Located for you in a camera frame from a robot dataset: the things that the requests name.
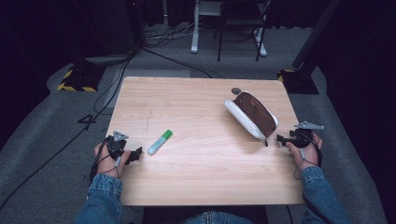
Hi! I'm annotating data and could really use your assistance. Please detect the black floor cable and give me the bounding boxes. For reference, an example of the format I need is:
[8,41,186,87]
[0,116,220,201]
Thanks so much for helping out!
[0,46,138,213]

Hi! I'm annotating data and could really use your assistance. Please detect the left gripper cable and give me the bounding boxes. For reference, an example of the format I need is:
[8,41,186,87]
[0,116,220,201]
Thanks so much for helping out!
[89,136,123,181]

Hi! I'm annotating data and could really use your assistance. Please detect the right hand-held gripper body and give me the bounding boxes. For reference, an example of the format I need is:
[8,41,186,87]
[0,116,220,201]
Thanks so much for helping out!
[289,120,325,149]

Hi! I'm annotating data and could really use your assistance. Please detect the black stand base hazard stripes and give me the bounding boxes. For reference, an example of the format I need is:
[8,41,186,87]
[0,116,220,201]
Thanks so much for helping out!
[277,68,319,95]
[56,63,106,92]

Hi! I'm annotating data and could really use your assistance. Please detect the person's lap in jeans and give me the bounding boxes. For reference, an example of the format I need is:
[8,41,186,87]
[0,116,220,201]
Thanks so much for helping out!
[180,210,255,224]

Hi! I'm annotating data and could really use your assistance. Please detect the green capped highlighter pen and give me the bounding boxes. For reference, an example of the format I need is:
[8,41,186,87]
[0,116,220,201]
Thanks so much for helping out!
[147,129,174,156]

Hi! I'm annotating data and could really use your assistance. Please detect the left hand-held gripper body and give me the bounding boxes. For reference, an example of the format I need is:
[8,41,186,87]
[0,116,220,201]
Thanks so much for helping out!
[106,130,134,161]

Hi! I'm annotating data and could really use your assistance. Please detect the person's right hand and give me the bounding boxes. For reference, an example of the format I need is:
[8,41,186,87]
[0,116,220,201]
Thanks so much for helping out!
[285,132,323,172]

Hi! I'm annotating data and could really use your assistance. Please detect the black chair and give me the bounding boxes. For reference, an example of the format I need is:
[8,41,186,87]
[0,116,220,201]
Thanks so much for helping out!
[213,0,272,63]

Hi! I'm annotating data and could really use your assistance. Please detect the white pencil case brown lining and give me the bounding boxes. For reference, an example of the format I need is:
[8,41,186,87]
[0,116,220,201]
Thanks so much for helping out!
[223,91,279,147]

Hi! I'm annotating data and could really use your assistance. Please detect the person's left hand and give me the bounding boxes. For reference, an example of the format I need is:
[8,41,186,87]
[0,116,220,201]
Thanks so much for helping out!
[93,142,132,179]

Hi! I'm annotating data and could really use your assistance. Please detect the bundle of floor cables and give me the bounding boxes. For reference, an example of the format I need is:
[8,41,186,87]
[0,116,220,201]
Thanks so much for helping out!
[143,21,200,49]

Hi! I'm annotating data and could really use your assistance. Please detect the white desk frame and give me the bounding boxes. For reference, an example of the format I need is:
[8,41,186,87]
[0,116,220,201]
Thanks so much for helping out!
[190,0,268,58]

